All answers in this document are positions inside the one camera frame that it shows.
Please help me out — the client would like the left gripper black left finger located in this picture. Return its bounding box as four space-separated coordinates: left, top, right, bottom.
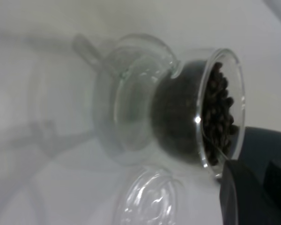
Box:
219 159 281 225

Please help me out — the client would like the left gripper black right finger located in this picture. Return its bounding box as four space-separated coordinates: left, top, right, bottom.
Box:
264 161 281 203

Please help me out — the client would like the dark grey ceramic mug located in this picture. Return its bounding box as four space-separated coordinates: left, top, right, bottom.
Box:
244 126 281 166

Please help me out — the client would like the metal spoon with pale handle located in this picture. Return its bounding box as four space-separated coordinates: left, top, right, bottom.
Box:
200 128 229 162

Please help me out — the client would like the clear glass lid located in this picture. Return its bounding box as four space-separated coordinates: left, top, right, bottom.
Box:
117 165 185 225

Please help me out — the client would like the pile of coffee beans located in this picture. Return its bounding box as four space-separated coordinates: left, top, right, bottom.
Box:
151 60 239 166

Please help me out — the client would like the clear double-wall glass jar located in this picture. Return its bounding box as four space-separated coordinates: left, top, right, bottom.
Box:
92 32 246 180

